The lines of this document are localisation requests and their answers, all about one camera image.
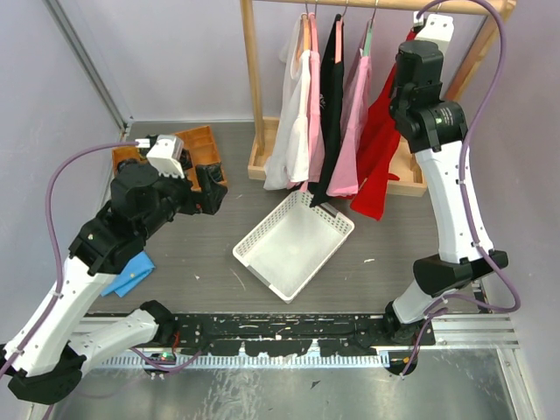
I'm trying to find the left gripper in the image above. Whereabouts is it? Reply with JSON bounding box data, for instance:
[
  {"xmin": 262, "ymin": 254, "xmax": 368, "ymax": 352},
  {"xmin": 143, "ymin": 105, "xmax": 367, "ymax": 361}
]
[{"xmin": 139, "ymin": 163, "xmax": 228, "ymax": 240}]

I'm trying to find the red t shirt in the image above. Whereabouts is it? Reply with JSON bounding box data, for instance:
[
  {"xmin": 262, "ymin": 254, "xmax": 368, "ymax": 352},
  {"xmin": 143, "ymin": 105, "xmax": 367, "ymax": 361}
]
[{"xmin": 349, "ymin": 29, "xmax": 417, "ymax": 221}]

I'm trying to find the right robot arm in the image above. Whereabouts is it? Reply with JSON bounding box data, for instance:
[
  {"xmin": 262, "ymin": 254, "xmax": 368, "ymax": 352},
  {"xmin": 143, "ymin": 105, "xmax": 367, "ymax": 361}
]
[{"xmin": 383, "ymin": 40, "xmax": 508, "ymax": 345}]

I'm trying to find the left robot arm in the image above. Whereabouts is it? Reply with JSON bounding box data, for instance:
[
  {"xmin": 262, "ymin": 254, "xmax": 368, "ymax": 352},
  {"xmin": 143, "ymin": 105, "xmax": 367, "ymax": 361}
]
[{"xmin": 1, "ymin": 164, "xmax": 228, "ymax": 405}]

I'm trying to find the white t shirt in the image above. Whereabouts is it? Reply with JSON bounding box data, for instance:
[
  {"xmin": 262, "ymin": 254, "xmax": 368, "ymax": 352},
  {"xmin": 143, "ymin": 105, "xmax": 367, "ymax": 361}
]
[{"xmin": 263, "ymin": 18, "xmax": 311, "ymax": 191}]

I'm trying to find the light pink t shirt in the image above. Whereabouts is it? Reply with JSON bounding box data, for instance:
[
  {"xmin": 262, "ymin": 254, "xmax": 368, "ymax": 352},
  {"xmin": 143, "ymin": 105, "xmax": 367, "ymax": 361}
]
[{"xmin": 286, "ymin": 12, "xmax": 326, "ymax": 192}]

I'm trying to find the black t shirt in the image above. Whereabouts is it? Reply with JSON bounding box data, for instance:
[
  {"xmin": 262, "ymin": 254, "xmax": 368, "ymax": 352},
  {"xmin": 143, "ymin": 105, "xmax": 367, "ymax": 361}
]
[{"xmin": 310, "ymin": 14, "xmax": 344, "ymax": 207}]

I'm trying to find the orange hanger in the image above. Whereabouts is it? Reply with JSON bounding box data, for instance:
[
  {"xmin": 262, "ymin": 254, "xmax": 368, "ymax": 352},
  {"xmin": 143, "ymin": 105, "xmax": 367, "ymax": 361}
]
[{"xmin": 298, "ymin": 2, "xmax": 311, "ymax": 54}]

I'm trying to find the mint green hanger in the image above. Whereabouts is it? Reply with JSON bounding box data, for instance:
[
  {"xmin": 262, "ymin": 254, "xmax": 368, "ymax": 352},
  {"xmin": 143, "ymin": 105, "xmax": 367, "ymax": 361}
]
[{"xmin": 361, "ymin": 2, "xmax": 378, "ymax": 57}]

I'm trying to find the salmon pink hanger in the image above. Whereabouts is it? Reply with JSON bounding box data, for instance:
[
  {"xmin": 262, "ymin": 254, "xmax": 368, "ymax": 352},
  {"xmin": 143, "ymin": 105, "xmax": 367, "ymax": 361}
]
[{"xmin": 334, "ymin": 3, "xmax": 348, "ymax": 64}]

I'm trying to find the wooden compartment tray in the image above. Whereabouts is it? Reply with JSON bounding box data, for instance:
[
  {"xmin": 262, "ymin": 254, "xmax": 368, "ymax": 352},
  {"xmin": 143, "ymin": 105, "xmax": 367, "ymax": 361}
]
[{"xmin": 112, "ymin": 125, "xmax": 228, "ymax": 188}]

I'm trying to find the wooden clothes rack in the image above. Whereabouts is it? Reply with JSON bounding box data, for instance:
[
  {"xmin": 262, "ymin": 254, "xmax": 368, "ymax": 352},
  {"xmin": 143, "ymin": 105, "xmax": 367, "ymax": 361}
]
[{"xmin": 240, "ymin": 1, "xmax": 498, "ymax": 197}]

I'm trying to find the white perforated plastic basket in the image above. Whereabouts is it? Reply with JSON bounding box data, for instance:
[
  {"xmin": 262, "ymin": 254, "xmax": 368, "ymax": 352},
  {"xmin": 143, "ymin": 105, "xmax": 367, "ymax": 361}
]
[{"xmin": 233, "ymin": 191, "xmax": 354, "ymax": 304}]

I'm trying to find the blue folded cloth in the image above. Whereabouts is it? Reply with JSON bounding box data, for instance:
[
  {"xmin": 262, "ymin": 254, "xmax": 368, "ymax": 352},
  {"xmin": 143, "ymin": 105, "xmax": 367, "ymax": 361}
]
[{"xmin": 101, "ymin": 251, "xmax": 155, "ymax": 298}]

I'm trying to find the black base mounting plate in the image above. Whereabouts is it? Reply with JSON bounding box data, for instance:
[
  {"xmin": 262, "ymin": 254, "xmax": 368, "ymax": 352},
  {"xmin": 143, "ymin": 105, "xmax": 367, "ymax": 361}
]
[{"xmin": 175, "ymin": 313, "xmax": 422, "ymax": 357}]

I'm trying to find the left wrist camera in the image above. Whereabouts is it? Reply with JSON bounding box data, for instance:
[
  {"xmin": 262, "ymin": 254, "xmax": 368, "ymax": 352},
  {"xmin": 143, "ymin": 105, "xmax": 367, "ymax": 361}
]
[{"xmin": 135, "ymin": 135, "xmax": 185, "ymax": 179}]

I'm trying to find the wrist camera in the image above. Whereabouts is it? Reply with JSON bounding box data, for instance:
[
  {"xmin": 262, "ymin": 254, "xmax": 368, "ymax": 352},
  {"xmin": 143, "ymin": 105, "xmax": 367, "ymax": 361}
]
[
  {"xmin": 415, "ymin": 13, "xmax": 454, "ymax": 54},
  {"xmin": 135, "ymin": 135, "xmax": 185, "ymax": 179}
]

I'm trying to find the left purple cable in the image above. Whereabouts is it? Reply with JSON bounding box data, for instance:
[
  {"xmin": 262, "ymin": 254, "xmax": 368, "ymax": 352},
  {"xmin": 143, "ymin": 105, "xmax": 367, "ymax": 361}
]
[{"xmin": 0, "ymin": 140, "xmax": 148, "ymax": 379}]

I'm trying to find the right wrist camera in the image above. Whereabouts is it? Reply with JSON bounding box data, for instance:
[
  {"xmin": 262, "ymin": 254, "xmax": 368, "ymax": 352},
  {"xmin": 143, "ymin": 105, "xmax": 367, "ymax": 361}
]
[{"xmin": 415, "ymin": 13, "xmax": 454, "ymax": 54}]

